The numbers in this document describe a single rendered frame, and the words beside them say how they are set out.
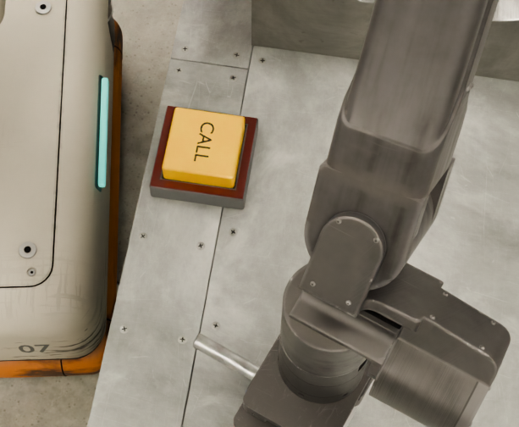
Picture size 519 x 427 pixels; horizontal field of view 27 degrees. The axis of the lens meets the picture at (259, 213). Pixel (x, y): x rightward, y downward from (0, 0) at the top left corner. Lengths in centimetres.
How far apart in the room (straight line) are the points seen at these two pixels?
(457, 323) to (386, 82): 15
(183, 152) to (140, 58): 107
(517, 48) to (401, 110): 42
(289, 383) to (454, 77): 25
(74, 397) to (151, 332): 84
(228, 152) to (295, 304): 30
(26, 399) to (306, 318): 113
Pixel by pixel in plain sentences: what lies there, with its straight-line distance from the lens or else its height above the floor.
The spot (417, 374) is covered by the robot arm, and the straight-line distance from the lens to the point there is 60.
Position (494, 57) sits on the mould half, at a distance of 96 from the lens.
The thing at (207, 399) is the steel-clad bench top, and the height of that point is 80.
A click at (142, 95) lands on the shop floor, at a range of 190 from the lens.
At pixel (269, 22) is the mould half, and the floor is 84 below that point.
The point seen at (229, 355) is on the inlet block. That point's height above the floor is 83.
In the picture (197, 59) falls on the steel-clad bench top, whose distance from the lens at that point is 97.
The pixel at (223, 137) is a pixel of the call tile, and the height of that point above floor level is 84.
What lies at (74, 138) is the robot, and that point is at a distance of 154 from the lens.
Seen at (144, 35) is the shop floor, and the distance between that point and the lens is 197.
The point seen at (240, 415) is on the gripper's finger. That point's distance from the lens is 71.
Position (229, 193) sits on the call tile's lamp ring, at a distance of 88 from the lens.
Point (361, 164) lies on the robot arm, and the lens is 54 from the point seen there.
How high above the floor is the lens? 161
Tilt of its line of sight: 65 degrees down
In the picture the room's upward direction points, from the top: 2 degrees clockwise
